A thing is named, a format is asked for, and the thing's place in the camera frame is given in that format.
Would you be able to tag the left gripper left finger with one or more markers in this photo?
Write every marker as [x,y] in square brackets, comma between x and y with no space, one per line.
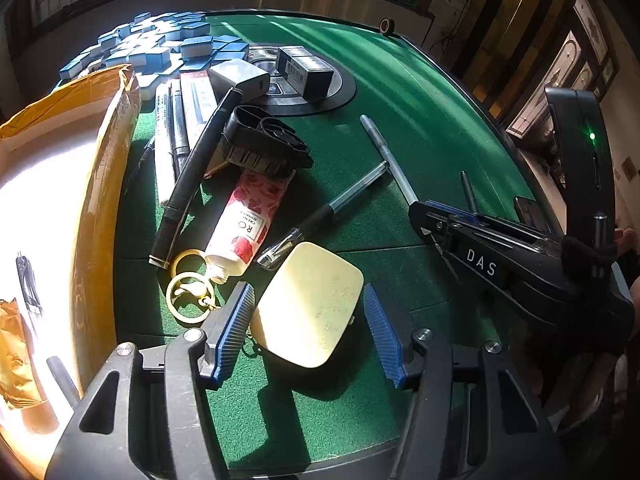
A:
[225,330]

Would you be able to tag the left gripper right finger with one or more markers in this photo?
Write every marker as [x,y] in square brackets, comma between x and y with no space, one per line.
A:
[401,345]

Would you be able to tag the black grip ballpoint pen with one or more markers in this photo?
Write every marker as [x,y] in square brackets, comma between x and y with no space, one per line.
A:
[271,257]

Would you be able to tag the pink rose hand cream tube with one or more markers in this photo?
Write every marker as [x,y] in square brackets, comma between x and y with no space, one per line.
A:
[243,225]

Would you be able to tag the white silver pen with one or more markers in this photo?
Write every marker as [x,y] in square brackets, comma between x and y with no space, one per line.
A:
[395,169]

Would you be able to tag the long black pen case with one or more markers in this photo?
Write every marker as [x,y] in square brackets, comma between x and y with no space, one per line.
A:
[190,179]

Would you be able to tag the yellow cardboard box tray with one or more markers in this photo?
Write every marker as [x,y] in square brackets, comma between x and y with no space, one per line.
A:
[63,160]

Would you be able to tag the white orange ointment box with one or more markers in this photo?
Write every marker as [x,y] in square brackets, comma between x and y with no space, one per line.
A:
[198,96]

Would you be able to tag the person's right hand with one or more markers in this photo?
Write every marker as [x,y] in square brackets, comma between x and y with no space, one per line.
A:
[627,253]

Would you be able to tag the black red marker pen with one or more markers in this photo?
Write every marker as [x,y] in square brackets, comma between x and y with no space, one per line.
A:
[180,142]

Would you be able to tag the yellow crumpled packet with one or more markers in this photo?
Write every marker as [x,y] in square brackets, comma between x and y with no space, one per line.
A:
[21,390]

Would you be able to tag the white paint marker pen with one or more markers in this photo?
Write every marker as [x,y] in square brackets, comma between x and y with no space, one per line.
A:
[164,162]

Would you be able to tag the round table centre console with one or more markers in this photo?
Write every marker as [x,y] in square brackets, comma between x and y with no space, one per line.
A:
[283,101]

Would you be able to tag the white phone charger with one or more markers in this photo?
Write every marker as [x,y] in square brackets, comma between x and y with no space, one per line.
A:
[250,79]

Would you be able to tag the black white cigarette box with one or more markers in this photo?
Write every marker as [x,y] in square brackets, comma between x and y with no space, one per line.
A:
[309,75]

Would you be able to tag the blue white mahjong tile pile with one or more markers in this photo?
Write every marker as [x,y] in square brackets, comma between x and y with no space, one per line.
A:
[157,47]

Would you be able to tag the black tape roll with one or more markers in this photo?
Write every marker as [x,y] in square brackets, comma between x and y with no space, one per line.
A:
[386,27]

